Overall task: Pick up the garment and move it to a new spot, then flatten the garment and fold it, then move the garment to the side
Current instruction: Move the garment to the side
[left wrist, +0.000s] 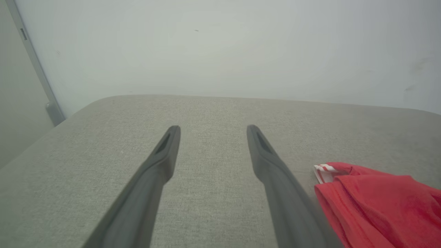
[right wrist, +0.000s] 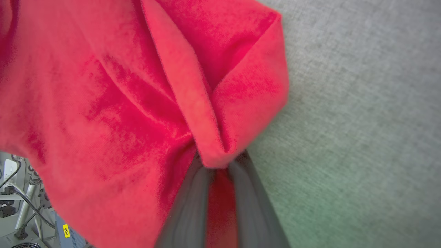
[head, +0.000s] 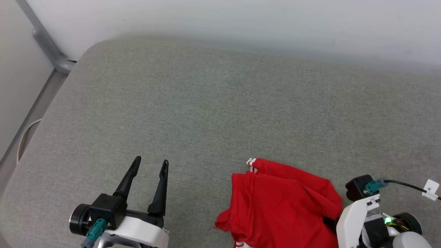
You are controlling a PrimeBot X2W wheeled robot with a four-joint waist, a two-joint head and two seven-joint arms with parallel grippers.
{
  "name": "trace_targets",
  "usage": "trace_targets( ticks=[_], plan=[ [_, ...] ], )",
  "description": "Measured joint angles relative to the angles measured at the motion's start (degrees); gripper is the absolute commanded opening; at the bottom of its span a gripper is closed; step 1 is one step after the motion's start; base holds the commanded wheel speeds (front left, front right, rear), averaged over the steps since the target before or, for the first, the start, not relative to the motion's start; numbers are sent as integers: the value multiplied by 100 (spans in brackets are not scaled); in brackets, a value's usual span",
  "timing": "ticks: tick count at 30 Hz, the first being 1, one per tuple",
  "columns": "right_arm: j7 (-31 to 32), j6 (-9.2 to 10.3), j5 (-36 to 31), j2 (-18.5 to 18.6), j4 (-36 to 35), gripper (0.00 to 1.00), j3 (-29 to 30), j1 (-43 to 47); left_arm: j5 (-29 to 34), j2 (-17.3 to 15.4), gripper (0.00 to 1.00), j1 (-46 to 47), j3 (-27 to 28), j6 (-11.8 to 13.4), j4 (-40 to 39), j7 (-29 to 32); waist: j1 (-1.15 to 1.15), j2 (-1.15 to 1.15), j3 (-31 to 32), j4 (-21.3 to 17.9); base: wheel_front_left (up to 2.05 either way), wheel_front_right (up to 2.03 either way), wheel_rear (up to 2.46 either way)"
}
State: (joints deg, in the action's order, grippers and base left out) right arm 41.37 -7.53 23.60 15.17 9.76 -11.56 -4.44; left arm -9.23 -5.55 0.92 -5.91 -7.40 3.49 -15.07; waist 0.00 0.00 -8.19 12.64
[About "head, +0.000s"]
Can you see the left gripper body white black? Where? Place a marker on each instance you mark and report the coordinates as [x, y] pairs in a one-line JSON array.
[[141, 230]]

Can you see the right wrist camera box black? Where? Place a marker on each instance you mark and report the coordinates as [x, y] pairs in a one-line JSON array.
[[356, 187]]

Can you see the grey metal pipe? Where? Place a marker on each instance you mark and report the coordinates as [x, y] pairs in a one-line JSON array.
[[44, 41]]

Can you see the grey floor rail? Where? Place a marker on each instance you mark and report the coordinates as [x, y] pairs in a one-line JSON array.
[[31, 117]]

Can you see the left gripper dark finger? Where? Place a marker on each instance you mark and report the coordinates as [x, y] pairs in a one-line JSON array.
[[125, 182], [160, 193]]

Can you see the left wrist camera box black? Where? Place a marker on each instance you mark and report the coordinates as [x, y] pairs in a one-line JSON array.
[[108, 210]]

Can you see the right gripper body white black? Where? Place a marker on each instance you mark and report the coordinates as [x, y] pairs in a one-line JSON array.
[[351, 224]]

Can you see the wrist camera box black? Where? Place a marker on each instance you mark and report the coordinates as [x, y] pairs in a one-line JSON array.
[[108, 210], [356, 187]]

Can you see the red and white jersey garment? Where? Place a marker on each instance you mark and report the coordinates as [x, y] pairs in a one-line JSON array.
[[279, 206]]

